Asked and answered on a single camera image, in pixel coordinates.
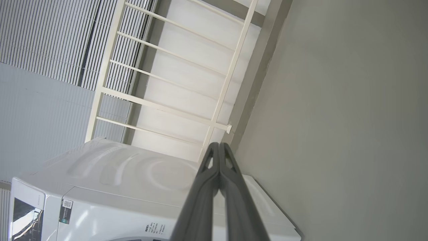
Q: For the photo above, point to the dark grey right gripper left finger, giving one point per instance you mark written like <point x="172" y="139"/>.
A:
<point x="200" y="207"/>

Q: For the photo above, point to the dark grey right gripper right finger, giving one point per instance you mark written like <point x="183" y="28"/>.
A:
<point x="240" y="214"/>

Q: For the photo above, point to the white front-load washing machine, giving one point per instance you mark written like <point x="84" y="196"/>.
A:
<point x="127" y="187"/>

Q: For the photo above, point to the cream metal railing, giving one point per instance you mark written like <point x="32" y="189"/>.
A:
<point x="160" y="107"/>

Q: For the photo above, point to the black QR code sticker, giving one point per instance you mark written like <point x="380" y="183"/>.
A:
<point x="66" y="211"/>

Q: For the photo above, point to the grey slatted window blind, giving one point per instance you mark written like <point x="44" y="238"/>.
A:
<point x="50" y="33"/>

